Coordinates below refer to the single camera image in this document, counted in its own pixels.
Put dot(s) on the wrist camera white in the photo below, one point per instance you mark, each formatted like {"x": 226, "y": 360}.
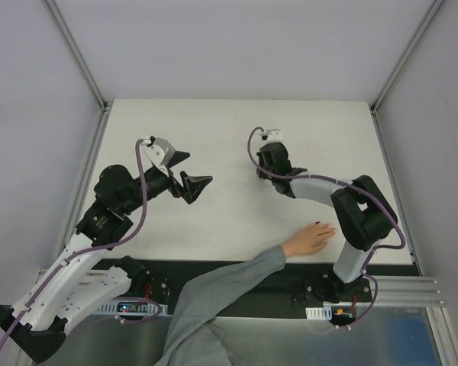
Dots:
{"x": 159, "y": 151}
{"x": 271, "y": 136}

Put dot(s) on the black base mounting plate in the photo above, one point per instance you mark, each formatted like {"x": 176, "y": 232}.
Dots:
{"x": 264, "y": 287}

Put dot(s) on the aluminium frame post left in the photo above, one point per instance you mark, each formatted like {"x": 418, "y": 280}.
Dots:
{"x": 75, "y": 53}

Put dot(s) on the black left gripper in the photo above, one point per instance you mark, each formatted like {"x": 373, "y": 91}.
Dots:
{"x": 174, "y": 183}

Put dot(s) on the mannequin hand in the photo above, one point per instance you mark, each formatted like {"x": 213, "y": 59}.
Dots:
{"x": 309, "y": 240}

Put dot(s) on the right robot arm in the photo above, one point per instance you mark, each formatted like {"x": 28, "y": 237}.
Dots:
{"x": 364, "y": 215}

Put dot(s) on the aluminium frame post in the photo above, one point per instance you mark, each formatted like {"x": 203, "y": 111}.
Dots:
{"x": 75, "y": 53}
{"x": 425, "y": 23}

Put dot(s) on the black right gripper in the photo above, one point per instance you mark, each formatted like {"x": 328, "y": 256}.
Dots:
{"x": 272, "y": 153}

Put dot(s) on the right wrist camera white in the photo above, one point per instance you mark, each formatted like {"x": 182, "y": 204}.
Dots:
{"x": 271, "y": 136}

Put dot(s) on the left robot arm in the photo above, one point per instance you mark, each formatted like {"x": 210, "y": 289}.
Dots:
{"x": 41, "y": 320}

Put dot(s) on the aluminium frame post right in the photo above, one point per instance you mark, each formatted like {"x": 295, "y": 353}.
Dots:
{"x": 425, "y": 23}

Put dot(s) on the grey sleeved forearm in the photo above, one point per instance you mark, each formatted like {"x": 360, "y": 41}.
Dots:
{"x": 191, "y": 339}

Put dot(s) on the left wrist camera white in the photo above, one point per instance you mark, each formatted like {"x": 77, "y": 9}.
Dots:
{"x": 159, "y": 151}

